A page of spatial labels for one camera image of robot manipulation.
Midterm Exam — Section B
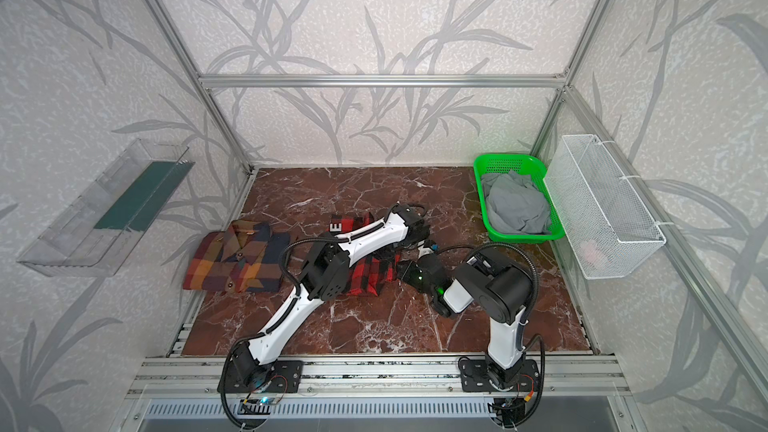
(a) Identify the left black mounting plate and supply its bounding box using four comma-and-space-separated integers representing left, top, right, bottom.
217, 360, 304, 394

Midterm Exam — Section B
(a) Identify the right black corrugated cable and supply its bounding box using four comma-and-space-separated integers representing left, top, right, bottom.
428, 242, 548, 427

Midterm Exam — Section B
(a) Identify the folded multicolour plaid shirt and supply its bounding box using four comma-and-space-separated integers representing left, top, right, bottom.
182, 220, 291, 294

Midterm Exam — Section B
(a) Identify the black mounting plate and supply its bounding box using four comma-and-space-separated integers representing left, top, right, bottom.
457, 356, 542, 395
217, 360, 304, 394

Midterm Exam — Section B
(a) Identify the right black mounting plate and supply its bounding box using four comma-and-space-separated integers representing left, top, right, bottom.
457, 356, 542, 395

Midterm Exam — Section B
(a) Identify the grey shirt in basket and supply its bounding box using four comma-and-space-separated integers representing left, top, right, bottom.
481, 170, 552, 235

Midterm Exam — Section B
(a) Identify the red black plaid shirt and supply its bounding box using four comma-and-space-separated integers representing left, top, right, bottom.
329, 213, 401, 297

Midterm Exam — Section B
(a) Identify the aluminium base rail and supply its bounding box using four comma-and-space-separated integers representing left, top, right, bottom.
126, 353, 631, 399

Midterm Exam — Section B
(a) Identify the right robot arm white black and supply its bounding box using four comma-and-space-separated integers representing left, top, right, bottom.
397, 242, 540, 391

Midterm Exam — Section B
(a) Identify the white wire mesh basket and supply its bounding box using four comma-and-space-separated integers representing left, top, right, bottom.
544, 134, 666, 280

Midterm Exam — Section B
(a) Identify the green plastic basket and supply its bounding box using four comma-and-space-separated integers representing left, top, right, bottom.
473, 153, 565, 244

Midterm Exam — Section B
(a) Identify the clear plastic wall tray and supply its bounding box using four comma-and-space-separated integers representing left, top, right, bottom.
17, 139, 195, 278

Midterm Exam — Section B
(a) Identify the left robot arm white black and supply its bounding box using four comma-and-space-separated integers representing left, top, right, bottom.
217, 203, 430, 394

